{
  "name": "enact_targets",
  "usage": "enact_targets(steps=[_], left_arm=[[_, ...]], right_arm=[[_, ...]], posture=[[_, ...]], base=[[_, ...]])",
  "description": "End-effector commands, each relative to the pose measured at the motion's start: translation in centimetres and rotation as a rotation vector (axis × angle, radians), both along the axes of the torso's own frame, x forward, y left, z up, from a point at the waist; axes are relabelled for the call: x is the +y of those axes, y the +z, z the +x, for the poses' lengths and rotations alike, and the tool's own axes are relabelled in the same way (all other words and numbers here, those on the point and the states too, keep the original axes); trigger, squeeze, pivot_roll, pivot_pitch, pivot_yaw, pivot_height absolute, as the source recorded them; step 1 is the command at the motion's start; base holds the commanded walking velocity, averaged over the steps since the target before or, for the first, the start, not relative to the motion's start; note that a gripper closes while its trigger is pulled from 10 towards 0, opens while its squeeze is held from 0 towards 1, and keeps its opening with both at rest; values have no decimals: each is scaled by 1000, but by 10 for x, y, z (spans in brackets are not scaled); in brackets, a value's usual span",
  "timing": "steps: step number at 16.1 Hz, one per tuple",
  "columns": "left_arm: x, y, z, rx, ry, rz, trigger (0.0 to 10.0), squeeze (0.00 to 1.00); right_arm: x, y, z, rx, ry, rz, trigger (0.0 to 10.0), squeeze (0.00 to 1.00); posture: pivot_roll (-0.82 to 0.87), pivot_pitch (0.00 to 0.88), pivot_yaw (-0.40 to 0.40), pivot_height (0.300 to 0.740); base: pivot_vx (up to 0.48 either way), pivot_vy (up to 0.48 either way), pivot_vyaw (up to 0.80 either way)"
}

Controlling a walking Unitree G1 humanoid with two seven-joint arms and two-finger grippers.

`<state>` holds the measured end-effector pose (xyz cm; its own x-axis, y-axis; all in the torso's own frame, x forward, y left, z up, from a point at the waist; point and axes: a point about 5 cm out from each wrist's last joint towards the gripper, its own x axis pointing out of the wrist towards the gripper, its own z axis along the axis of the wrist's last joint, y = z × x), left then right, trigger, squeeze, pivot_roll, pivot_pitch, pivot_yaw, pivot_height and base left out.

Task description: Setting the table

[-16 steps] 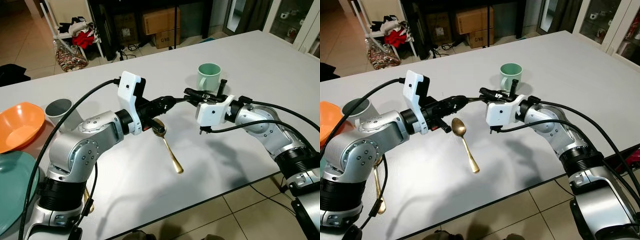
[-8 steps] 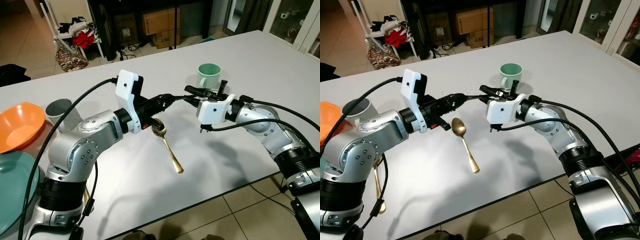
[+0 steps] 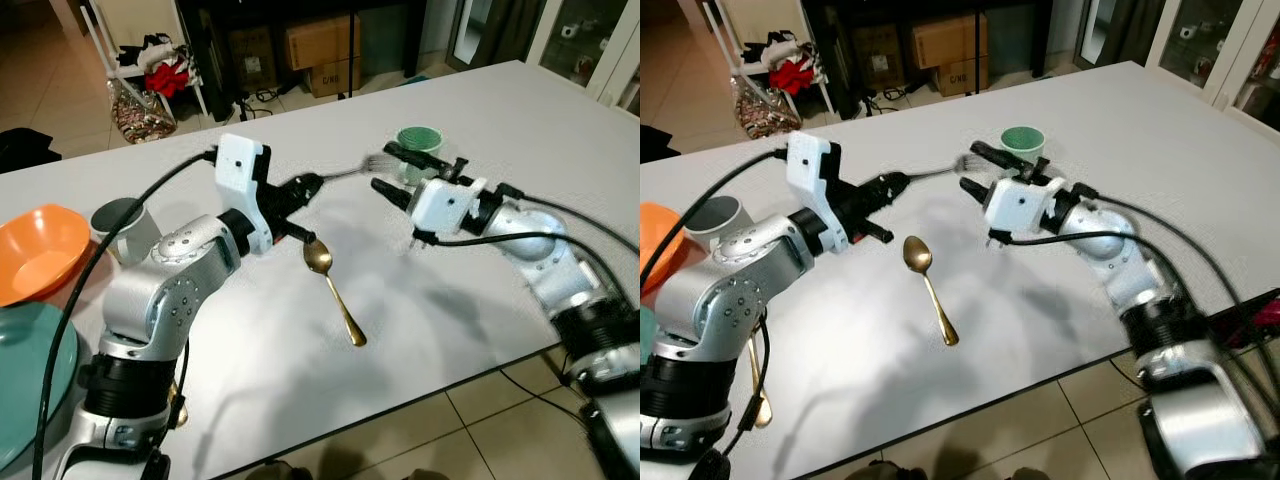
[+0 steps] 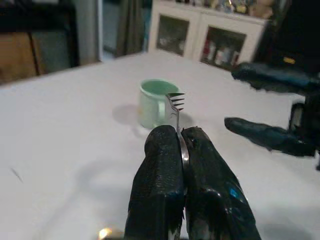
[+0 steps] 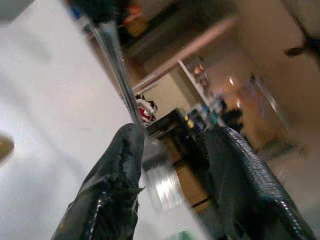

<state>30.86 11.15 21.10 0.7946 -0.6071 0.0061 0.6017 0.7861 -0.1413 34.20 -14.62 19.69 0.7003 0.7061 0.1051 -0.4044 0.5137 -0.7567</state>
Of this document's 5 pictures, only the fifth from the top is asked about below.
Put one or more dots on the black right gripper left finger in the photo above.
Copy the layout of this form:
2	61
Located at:
110	190

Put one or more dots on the black cabinet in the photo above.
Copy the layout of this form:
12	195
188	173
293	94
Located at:
182	135

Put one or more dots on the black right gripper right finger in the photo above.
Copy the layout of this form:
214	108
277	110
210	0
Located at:
250	190

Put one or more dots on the red and white cloth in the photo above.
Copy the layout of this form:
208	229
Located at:
146	110

